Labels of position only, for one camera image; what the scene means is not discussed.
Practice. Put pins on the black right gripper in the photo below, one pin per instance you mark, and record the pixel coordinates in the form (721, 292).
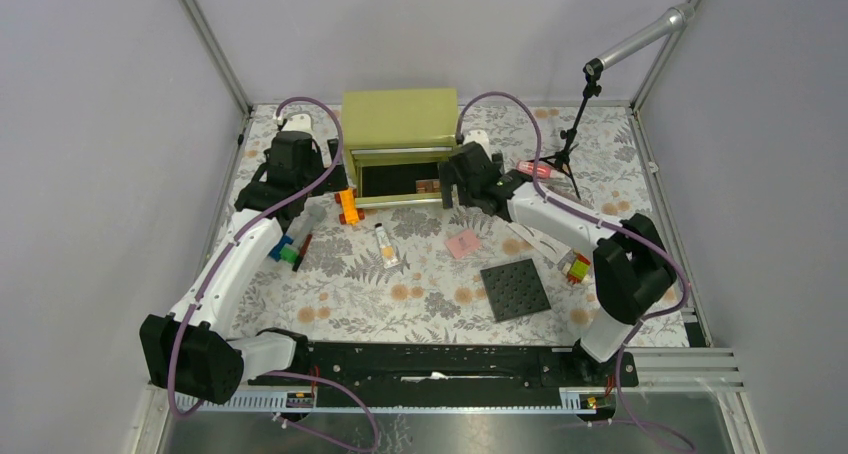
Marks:
(450, 178)

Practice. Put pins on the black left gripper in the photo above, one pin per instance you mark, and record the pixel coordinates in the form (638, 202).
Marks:
(316, 157)

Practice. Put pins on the pink square compact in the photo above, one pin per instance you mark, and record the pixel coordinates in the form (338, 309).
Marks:
(462, 244)

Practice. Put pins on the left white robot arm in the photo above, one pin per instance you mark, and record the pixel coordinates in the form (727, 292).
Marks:
(187, 350)

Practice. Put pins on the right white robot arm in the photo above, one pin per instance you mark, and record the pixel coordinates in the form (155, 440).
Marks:
(631, 268)

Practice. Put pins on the pink lotion bottle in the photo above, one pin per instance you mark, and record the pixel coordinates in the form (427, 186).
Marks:
(542, 170)

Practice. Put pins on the red brown eyeliner pencil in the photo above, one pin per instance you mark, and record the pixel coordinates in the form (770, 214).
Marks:
(302, 253)

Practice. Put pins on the yellow toy car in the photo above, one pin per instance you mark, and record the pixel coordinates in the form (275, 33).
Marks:
(350, 214)

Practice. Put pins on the green toy brick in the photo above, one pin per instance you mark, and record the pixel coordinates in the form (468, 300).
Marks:
(289, 254)

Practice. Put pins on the blue toy brick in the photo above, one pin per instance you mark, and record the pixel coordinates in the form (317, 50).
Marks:
(276, 252)

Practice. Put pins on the green drawer cabinet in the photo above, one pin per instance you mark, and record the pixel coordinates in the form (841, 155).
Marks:
(392, 138)

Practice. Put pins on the white eyebrow stencil card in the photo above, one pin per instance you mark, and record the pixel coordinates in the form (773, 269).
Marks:
(550, 248)

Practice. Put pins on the black perforated square plate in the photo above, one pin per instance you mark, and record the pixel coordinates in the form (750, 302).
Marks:
(514, 290)

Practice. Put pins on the white cream tube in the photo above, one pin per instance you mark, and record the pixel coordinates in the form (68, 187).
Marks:
(387, 250)

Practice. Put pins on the red yellow green toy blocks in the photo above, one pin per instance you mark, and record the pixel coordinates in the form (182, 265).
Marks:
(578, 269)

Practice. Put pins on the black tripod stand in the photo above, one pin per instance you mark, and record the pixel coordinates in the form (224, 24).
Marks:
(560, 160)

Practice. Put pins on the silver metal pole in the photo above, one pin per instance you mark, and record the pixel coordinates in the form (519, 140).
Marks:
(670, 22)

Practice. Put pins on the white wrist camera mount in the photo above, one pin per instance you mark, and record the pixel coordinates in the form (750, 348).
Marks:
(479, 137)

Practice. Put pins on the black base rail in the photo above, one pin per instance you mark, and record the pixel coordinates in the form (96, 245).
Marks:
(432, 375)

